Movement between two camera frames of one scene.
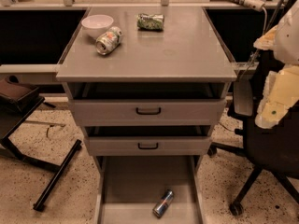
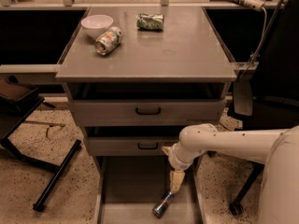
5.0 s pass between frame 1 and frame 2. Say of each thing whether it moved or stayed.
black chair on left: stayed
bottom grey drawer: stayed
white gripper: moved
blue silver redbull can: stayed
